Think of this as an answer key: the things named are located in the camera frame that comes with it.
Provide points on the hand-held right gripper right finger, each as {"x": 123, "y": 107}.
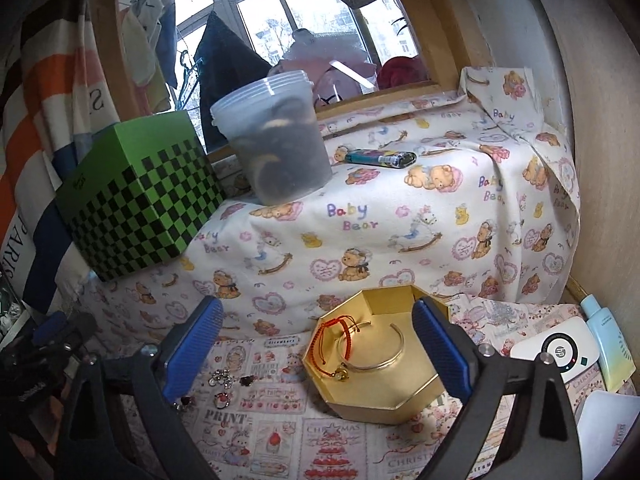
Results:
{"x": 440, "y": 350}

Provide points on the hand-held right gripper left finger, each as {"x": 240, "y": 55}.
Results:
{"x": 192, "y": 345}

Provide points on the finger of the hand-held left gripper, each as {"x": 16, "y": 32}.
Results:
{"x": 80, "y": 332}
{"x": 49, "y": 327}

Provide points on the silver crystal cluster jewelry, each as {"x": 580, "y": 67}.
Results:
{"x": 221, "y": 377}

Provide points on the gold hexagonal box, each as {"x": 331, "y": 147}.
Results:
{"x": 390, "y": 390}

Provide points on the dark red stone earring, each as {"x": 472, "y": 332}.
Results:
{"x": 247, "y": 380}

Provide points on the gold open bangle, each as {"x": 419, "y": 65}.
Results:
{"x": 396, "y": 354}

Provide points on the white portable printer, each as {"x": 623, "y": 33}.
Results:
{"x": 530, "y": 350}

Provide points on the red festive printed cloth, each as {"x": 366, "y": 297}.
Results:
{"x": 280, "y": 435}

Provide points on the teddy bear printed cloth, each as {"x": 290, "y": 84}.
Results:
{"x": 400, "y": 220}

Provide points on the green black checkered box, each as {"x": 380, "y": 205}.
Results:
{"x": 140, "y": 200}

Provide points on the light blue bottle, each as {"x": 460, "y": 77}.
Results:
{"x": 607, "y": 345}

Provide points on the white paper sheet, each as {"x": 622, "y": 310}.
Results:
{"x": 605, "y": 425}

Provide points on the colourful printed lighter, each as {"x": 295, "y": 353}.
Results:
{"x": 380, "y": 158}

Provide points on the translucent plastic tub stack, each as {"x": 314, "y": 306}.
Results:
{"x": 280, "y": 150}

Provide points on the striped printed cloth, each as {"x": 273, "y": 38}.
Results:
{"x": 35, "y": 110}

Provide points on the dark blue hanging garment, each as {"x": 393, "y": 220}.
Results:
{"x": 225, "y": 85}

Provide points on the red garment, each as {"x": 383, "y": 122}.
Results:
{"x": 402, "y": 72}

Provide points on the cream hanging garment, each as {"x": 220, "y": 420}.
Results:
{"x": 142, "y": 40}

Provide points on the pink garment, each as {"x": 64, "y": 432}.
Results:
{"x": 310, "y": 67}

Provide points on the wooden window frame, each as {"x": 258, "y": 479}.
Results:
{"x": 107, "y": 60}

